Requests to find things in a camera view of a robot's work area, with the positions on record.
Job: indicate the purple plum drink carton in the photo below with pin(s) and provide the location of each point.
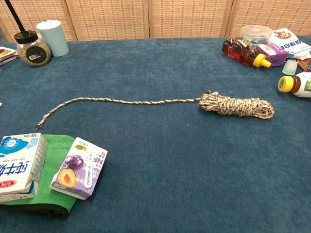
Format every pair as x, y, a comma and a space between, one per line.
77, 167

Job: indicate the amber honey bottle yellow cap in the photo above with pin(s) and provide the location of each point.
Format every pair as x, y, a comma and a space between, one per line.
236, 48

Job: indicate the green microfibre cloth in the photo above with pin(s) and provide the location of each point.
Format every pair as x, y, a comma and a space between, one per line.
54, 150

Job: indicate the bamboo folding screen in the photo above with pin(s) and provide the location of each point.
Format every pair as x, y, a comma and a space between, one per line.
109, 17

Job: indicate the pale blue plastic cup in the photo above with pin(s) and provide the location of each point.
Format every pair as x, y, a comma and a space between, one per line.
56, 38

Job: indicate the clear round plastic container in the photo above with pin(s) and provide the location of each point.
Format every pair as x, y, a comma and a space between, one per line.
256, 32

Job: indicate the small purple box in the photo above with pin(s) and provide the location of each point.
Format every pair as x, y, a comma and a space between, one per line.
273, 53

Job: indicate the glass jar black lid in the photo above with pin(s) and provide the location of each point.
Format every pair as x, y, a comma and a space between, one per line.
34, 52

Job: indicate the white blue milk carton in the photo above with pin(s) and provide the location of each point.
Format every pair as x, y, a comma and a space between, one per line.
17, 165

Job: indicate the white drink bottle yellow cap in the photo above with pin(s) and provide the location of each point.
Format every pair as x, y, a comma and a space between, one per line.
300, 85

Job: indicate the white bag blue print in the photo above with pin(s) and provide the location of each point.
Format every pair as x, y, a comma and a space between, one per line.
291, 42

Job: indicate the brown woven coaster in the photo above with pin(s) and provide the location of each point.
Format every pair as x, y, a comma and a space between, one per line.
303, 63

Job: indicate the small snack packet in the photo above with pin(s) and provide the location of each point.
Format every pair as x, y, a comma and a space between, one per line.
7, 54

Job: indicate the black tripod stand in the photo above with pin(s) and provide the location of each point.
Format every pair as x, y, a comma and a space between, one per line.
15, 14

